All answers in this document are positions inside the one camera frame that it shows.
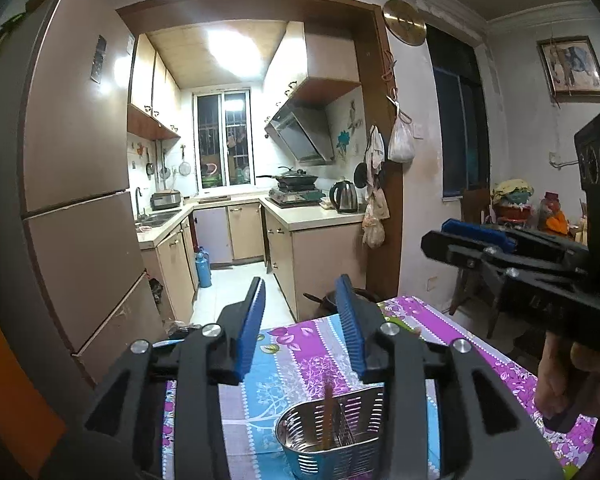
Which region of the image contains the wooden chopstick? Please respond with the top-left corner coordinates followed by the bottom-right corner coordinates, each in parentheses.
top-left (321, 380), bottom-right (335, 451)

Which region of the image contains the kitchen window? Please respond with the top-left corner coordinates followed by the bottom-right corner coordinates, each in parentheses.
top-left (193, 89), bottom-right (254, 192)

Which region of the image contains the person right hand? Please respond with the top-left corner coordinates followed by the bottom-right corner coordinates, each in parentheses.
top-left (534, 332), bottom-right (600, 418)

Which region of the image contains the wooden chair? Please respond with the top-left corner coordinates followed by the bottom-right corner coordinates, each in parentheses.
top-left (448, 186), bottom-right (506, 338)

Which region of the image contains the flower pot with cloth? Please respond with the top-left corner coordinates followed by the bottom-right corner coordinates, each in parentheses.
top-left (491, 179), bottom-right (534, 223)

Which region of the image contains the dark night window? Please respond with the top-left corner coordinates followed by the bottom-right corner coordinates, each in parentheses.
top-left (427, 26), bottom-right (490, 198)

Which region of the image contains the white hanging plastic bag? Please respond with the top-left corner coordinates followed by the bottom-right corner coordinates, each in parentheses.
top-left (388, 110), bottom-right (415, 165)

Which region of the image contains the metal perforated utensil holder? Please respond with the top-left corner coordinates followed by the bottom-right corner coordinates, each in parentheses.
top-left (275, 386), bottom-right (384, 479)

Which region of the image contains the steel electric kettle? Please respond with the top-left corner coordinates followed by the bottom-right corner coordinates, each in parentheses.
top-left (329, 180), bottom-right (358, 214)

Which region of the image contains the floral striped tablecloth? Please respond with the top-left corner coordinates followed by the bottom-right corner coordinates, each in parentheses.
top-left (160, 294), bottom-right (598, 480)

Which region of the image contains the orange wooden cabinet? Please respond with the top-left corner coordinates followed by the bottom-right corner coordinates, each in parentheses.
top-left (0, 327), bottom-right (66, 479)

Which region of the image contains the blue water jug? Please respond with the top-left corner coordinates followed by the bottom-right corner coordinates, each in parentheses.
top-left (195, 246), bottom-right (212, 288)

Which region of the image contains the black wok on stove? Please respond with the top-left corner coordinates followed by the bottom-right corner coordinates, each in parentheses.
top-left (260, 168), bottom-right (317, 192)

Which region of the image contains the framed elephant picture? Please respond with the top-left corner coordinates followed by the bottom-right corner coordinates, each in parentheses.
top-left (538, 36), bottom-right (600, 99)

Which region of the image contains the range hood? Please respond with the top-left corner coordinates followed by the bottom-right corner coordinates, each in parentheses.
top-left (264, 104), bottom-right (335, 165)

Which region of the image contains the brown refrigerator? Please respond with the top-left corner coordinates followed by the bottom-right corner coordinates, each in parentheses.
top-left (0, 0), bottom-right (162, 382)

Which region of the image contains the silver toaster appliance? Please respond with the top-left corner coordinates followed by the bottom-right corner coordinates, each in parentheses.
top-left (150, 190), bottom-right (182, 210)

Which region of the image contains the gold round wall plate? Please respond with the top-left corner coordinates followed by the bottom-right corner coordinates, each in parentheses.
top-left (382, 0), bottom-right (427, 47)

